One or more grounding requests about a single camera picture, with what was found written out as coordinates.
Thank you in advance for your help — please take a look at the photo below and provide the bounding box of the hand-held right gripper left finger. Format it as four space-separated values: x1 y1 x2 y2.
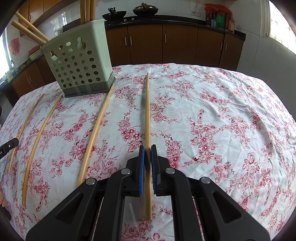
25 146 146 241

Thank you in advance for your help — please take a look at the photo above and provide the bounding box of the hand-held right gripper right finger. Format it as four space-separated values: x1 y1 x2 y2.
150 144 271 241

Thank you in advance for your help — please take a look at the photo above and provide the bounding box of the green perforated utensil holder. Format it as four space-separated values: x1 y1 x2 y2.
42 20 116 98

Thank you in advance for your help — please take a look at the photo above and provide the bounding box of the person's left hand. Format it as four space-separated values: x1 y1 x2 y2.
0 186 7 207

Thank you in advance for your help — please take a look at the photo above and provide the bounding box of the pink floral tablecloth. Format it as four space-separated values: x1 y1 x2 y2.
0 62 296 241

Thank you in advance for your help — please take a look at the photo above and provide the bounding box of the sliding window beside sink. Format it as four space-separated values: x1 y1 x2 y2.
0 30 12 77

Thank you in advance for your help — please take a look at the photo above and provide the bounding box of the green basin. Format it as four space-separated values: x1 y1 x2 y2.
28 52 44 61

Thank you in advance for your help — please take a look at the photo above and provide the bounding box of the hanging red plastic bag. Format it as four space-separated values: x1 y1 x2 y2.
9 38 21 55

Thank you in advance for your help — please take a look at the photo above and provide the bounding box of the row of wooden base cabinets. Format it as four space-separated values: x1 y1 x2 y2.
10 22 246 98

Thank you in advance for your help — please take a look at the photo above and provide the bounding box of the black stone countertop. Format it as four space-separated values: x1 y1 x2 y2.
0 18 247 84

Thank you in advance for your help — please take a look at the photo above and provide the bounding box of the gas stove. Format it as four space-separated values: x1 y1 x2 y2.
104 16 162 22

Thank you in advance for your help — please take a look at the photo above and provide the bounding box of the black wok with lid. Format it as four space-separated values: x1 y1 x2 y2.
132 2 160 16

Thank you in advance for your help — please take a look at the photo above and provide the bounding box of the red plastic bag on bottles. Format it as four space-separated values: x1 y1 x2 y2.
205 3 228 12

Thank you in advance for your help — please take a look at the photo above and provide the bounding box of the window beside table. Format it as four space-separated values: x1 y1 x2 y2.
268 0 296 54

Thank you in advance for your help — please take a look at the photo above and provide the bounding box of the row of wooden wall cabinets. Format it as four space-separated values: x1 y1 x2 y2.
18 0 63 26

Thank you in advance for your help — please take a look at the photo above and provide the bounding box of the black wok with handle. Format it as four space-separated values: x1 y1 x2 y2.
102 7 126 21

